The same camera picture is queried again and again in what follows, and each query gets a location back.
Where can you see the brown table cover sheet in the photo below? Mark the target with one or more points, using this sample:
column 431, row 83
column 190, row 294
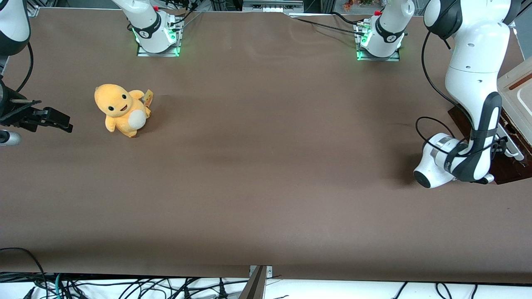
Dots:
column 266, row 166

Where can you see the wooden cabinet with pale top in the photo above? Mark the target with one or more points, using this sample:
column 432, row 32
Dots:
column 517, row 95

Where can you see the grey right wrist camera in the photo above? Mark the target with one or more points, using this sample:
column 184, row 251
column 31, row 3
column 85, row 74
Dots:
column 8, row 138

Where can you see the metal mount bracket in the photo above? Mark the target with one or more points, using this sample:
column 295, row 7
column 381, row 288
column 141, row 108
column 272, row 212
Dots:
column 255, row 286

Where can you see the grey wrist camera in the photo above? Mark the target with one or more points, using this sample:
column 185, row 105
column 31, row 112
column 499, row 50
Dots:
column 8, row 138
column 487, row 179

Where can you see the metal base plate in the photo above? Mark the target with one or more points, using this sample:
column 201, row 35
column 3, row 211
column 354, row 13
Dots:
column 395, row 58
column 143, row 52

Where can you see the aluminium frame profile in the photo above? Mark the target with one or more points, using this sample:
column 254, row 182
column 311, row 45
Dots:
column 272, row 6

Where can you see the dark brown wooden drawer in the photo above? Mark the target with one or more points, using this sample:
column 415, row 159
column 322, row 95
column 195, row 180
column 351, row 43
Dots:
column 505, row 170

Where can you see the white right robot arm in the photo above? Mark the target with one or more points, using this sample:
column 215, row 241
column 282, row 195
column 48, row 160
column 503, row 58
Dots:
column 151, row 37

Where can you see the yellow paper plush tag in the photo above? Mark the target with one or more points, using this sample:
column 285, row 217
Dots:
column 148, row 97

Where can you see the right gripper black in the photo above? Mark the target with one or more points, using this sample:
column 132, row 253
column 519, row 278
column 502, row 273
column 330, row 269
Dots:
column 13, row 115

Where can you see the orange plush toy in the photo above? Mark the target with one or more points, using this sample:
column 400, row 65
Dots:
column 120, row 108

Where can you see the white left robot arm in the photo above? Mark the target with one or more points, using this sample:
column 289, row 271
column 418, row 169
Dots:
column 474, row 74

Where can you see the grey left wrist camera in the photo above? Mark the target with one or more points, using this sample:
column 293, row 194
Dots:
column 487, row 179

